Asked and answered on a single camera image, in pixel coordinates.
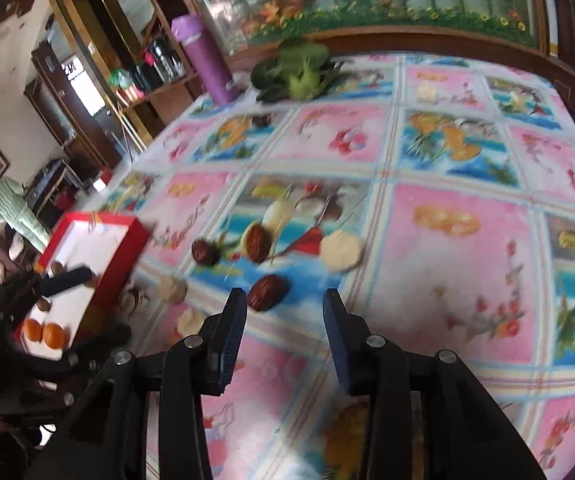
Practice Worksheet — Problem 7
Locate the large orange near camera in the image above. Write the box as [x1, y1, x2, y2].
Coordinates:
[42, 323, 68, 350]

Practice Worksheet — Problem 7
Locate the brown longan fruit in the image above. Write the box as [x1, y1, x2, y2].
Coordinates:
[36, 297, 51, 312]

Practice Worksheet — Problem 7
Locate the red white tray box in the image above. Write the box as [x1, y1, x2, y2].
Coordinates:
[16, 211, 151, 361]

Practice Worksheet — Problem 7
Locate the person in green pajamas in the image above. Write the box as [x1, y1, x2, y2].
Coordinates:
[0, 177, 50, 254]

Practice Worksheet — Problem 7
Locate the red jujube date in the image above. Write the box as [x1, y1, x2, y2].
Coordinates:
[246, 274, 289, 312]
[242, 223, 272, 263]
[191, 237, 220, 266]

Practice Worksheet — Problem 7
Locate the round white yam slice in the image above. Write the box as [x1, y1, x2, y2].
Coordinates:
[319, 230, 363, 272]

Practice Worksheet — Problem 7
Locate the distant white yam piece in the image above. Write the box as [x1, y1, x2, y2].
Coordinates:
[415, 84, 437, 104]

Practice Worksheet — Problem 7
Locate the purple thermos bottle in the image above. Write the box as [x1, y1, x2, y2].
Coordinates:
[172, 14, 240, 105]

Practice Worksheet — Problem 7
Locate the dark plum on table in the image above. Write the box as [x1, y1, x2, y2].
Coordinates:
[252, 114, 274, 129]

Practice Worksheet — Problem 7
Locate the floral plastic tablecloth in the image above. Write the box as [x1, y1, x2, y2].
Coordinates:
[102, 53, 575, 479]

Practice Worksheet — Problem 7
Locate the black coffee maker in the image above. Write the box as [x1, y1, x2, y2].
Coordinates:
[146, 37, 186, 84]

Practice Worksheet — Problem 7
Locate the green leafy vegetable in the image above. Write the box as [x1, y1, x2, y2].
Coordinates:
[250, 37, 344, 104]

